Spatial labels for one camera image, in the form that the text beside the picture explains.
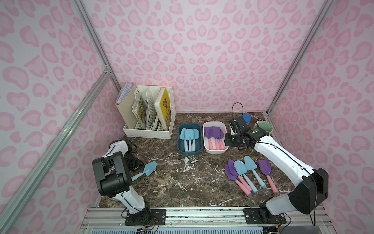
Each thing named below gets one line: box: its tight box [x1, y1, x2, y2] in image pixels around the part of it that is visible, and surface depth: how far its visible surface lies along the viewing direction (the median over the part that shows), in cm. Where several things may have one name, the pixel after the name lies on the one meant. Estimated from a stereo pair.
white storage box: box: [202, 121, 229, 155], surface depth 105 cm
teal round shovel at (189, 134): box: [184, 128, 195, 152], surface depth 106 cm
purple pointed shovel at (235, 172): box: [227, 158, 253, 192], surface depth 89 cm
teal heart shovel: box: [191, 128, 200, 152], surface depth 106 cm
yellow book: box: [153, 87, 172, 131], surface depth 100 cm
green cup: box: [256, 119, 274, 135], surface depth 97 cm
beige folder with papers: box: [115, 82, 138, 130], surface depth 92 cm
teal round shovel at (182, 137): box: [179, 127, 189, 152], surface depth 106 cm
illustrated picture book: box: [131, 93, 147, 130], surface depth 100 cm
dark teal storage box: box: [177, 122, 203, 156], surface depth 105 cm
